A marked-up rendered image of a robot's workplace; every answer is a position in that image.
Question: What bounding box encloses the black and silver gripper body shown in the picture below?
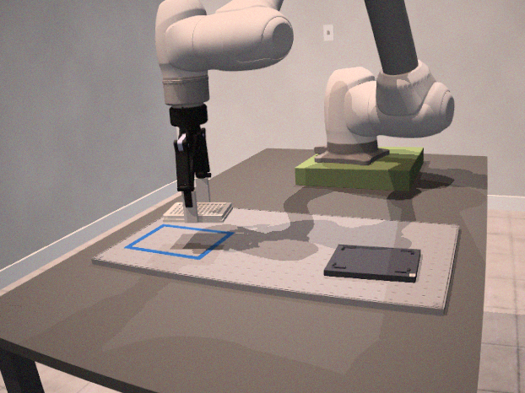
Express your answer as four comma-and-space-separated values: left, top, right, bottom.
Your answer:
169, 104, 208, 152

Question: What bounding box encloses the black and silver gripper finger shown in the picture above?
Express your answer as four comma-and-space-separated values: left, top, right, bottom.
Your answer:
174, 133, 199, 223
195, 127, 211, 202

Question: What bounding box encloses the blue tape outline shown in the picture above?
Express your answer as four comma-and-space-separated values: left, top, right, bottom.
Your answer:
124, 224, 235, 260

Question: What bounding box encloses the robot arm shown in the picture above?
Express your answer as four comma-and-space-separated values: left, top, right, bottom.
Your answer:
155, 0, 454, 165

